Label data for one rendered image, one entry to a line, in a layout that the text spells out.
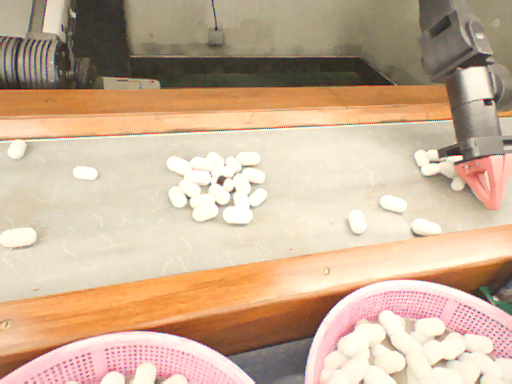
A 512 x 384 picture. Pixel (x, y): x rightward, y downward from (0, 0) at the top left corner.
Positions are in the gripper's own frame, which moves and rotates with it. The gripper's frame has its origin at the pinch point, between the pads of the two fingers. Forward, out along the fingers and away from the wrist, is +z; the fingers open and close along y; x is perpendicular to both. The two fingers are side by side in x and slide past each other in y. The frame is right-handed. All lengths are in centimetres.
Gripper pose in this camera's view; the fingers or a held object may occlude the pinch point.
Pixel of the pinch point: (492, 204)
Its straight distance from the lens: 65.4
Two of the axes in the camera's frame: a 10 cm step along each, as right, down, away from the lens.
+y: 9.5, -1.0, 3.0
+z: 1.4, 9.8, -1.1
